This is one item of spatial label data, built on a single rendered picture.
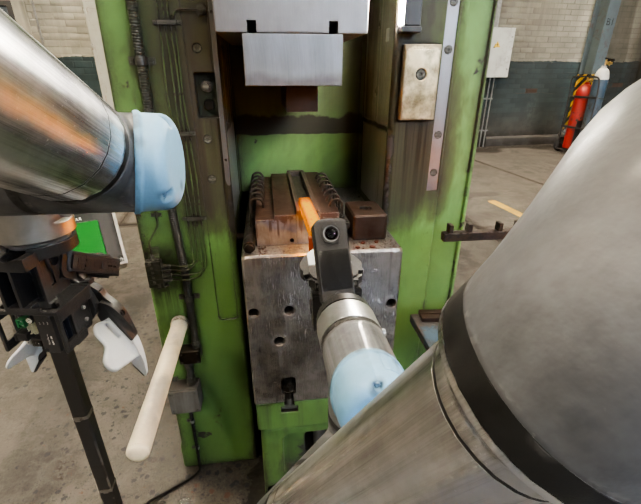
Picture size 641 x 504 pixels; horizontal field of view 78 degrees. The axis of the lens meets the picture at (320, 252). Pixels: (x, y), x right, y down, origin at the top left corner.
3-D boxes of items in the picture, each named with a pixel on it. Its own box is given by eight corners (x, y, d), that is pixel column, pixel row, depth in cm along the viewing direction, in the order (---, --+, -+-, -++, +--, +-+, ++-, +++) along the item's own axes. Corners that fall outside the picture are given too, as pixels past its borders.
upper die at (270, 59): (342, 85, 83) (343, 34, 79) (245, 86, 80) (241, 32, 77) (317, 81, 121) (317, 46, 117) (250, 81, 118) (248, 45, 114)
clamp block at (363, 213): (386, 239, 99) (388, 214, 96) (353, 241, 98) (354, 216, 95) (374, 222, 110) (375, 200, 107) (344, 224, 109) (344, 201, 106)
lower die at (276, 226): (338, 241, 98) (339, 208, 94) (256, 246, 95) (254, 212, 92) (317, 194, 135) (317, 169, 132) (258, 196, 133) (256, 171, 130)
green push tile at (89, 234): (107, 257, 74) (97, 219, 75) (61, 267, 71) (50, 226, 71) (107, 258, 76) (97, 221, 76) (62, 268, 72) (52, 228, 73)
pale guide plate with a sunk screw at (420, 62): (433, 120, 100) (442, 44, 93) (399, 120, 99) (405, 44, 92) (430, 119, 102) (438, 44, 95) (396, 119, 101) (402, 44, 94)
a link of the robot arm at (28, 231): (17, 188, 44) (88, 189, 44) (29, 226, 46) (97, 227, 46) (-41, 209, 38) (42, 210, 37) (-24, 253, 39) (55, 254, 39)
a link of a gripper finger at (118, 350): (127, 401, 48) (67, 350, 45) (149, 368, 53) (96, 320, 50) (145, 390, 47) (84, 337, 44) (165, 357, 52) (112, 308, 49)
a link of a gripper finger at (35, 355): (-16, 385, 47) (7, 335, 44) (20, 353, 53) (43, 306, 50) (9, 397, 48) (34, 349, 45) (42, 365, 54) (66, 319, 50)
